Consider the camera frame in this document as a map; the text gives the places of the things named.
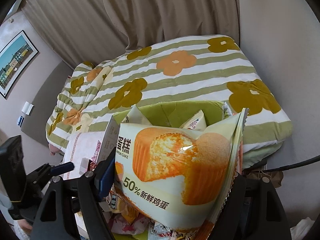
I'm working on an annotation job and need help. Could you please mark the person's left forearm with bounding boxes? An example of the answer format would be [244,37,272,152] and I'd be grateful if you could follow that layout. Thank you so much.
[13,219,34,240]

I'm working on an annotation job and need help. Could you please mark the grey padded headboard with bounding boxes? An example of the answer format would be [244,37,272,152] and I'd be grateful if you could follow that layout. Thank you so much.
[20,60,73,147]

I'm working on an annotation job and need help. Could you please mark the striped floral blanket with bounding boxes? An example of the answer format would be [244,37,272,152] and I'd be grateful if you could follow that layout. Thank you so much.
[45,36,294,156]

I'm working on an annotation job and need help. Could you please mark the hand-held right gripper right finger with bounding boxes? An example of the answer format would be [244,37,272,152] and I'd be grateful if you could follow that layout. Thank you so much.
[209,173,292,240]

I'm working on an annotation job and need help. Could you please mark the framed houses picture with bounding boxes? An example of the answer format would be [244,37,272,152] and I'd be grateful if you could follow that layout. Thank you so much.
[0,29,40,98]

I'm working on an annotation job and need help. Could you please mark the green-lined cardboard box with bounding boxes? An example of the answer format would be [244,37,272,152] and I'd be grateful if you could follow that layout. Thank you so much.
[95,100,248,240]

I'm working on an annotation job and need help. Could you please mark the beige curtain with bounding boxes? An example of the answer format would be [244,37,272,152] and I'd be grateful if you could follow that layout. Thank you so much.
[17,0,241,68]

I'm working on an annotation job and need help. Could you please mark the black cable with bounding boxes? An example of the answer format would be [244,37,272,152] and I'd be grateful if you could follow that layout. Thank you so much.
[242,154,320,174]

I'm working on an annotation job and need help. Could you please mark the white wall switches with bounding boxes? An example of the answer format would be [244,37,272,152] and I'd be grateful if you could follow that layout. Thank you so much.
[22,101,34,116]

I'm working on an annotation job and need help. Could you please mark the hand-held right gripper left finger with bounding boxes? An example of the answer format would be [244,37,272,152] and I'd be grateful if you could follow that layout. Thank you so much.
[31,152,117,240]

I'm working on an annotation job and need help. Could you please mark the pale green mattress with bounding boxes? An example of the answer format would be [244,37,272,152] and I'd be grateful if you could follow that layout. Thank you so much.
[242,140,284,168]

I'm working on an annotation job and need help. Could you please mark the pale yellow cake packet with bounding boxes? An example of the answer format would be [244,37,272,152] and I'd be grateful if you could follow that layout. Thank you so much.
[114,107,249,233]

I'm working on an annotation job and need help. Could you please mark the pile of snack bags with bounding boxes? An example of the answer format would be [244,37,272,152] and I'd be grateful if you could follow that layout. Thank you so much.
[100,102,241,240]

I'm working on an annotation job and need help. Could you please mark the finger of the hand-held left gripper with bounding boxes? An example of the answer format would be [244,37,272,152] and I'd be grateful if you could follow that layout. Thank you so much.
[26,162,75,188]

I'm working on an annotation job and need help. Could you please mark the brown paper bag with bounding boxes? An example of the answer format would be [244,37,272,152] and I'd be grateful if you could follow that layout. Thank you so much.
[250,169,285,188]

